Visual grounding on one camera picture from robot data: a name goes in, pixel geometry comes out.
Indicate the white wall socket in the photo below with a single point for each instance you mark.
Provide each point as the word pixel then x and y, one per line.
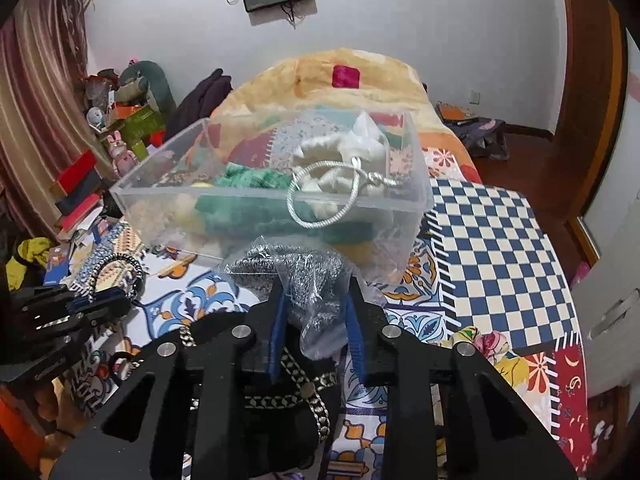
pixel 474 98

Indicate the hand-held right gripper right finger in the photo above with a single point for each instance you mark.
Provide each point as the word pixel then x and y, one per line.
pixel 353 332

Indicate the patchwork printed bed sheet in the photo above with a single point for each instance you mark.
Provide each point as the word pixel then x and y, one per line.
pixel 500 240

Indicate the pink rabbit figure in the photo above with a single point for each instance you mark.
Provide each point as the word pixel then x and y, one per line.
pixel 120 152

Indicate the blue printed packet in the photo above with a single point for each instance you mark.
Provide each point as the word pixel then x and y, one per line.
pixel 55 267

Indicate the green plush toy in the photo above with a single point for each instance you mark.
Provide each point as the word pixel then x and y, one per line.
pixel 155 80

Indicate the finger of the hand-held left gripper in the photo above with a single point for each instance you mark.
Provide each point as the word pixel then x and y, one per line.
pixel 107 294
pixel 100 312

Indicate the striped brown curtain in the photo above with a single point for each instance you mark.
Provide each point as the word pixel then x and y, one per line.
pixel 40 85

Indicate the green yarn bundle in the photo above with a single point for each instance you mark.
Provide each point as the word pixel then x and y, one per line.
pixel 240 177

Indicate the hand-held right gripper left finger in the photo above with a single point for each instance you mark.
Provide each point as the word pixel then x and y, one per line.
pixel 275 340

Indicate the wooden door frame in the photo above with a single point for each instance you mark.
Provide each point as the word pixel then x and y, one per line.
pixel 595 85

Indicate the steel wool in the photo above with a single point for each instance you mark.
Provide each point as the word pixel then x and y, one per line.
pixel 310 270

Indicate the green cardboard box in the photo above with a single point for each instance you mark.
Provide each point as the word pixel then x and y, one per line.
pixel 142 122

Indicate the clear plastic storage box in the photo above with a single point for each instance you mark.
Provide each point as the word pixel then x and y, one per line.
pixel 150 200

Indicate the black pouch with gold trim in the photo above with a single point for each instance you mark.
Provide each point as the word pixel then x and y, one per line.
pixel 300 410

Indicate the magenta cloth square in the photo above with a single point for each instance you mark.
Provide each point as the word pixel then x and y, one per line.
pixel 345 76

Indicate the yellow cloth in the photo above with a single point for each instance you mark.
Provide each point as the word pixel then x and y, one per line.
pixel 35 250

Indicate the dark purple jacket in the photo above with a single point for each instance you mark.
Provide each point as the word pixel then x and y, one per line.
pixel 200 100

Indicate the stack of books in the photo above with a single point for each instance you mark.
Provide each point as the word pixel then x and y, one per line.
pixel 75 175

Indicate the white plastic bag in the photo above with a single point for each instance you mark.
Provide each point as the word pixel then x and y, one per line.
pixel 365 127

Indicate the white cabinet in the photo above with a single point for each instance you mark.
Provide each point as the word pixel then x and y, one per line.
pixel 615 285

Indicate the yellow patterned folded quilt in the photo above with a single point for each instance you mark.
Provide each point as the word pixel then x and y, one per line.
pixel 310 65

